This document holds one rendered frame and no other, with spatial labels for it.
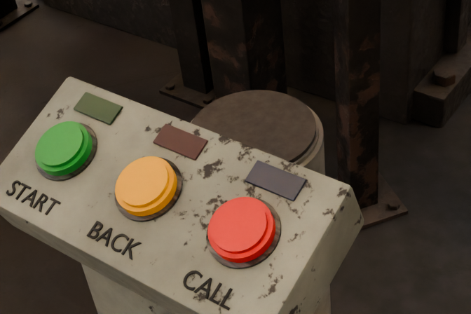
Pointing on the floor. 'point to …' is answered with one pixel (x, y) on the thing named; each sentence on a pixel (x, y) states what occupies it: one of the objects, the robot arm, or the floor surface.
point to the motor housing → (244, 23)
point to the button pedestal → (175, 218)
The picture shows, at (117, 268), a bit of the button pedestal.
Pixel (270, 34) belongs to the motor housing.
